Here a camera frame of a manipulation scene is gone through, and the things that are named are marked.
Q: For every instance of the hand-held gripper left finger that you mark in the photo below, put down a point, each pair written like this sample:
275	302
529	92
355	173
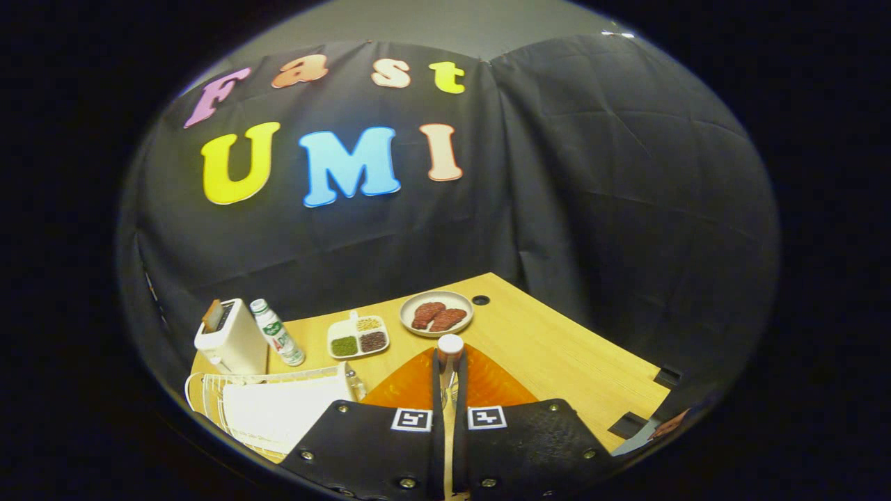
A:
369	452

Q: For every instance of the brown bread slice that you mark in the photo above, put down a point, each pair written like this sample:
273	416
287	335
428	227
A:
211	316

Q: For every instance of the white compartment snack dish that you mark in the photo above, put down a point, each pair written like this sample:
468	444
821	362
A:
358	335

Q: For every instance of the white green-label milk bottle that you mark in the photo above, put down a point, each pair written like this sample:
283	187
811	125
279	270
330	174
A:
278	337

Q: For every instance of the white toaster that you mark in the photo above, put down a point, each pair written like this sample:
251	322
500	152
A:
233	344

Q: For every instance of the beige plate with meat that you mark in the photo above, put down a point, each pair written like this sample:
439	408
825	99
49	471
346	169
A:
418	334

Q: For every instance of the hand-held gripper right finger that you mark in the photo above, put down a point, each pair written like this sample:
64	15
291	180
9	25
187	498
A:
529	452

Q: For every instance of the brown meat piece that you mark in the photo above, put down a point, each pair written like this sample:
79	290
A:
449	319
426	314

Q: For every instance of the black table edge bracket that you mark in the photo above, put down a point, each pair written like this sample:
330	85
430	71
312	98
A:
667	377
628	425

